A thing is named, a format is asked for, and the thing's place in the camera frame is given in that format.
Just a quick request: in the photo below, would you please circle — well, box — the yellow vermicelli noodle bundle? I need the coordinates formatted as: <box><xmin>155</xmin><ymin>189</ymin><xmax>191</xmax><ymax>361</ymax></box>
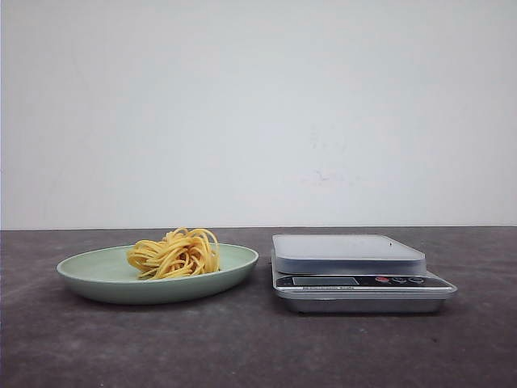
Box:
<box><xmin>126</xmin><ymin>227</ymin><xmax>221</xmax><ymax>280</ymax></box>

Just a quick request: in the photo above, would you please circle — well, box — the silver digital kitchen scale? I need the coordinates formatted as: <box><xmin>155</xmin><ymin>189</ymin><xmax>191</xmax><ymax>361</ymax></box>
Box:
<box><xmin>271</xmin><ymin>234</ymin><xmax>457</xmax><ymax>314</ymax></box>

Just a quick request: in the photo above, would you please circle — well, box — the light green plate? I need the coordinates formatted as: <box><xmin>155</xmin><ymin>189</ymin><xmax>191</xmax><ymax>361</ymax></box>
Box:
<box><xmin>57</xmin><ymin>243</ymin><xmax>259</xmax><ymax>305</ymax></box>

